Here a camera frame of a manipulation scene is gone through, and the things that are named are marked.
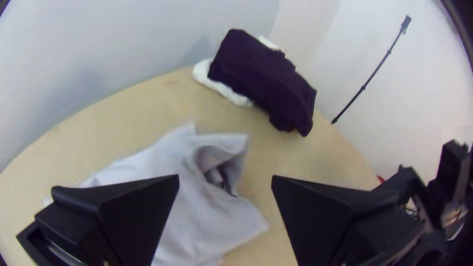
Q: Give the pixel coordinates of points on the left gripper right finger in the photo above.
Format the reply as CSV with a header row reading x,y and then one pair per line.
x,y
325,221

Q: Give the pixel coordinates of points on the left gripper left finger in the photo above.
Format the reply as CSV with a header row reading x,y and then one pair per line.
x,y
122,218

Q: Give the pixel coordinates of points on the white t-shirt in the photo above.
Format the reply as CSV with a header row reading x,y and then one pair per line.
x,y
207,221

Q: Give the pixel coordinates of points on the black tripod stand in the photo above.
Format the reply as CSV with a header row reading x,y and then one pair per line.
x,y
373,72

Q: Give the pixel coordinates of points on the pile of folded clothes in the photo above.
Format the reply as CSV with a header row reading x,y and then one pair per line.
x,y
262,77

